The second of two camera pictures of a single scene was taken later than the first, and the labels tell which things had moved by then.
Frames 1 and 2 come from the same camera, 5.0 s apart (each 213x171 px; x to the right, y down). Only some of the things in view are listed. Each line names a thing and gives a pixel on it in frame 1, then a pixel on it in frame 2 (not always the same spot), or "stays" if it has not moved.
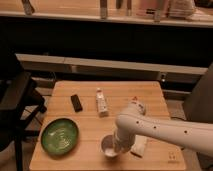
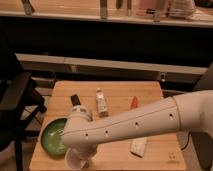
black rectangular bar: x=77 y=106 stays
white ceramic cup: x=109 y=146 -> x=73 y=158
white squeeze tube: x=101 y=102 stays
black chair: x=20 y=103 stays
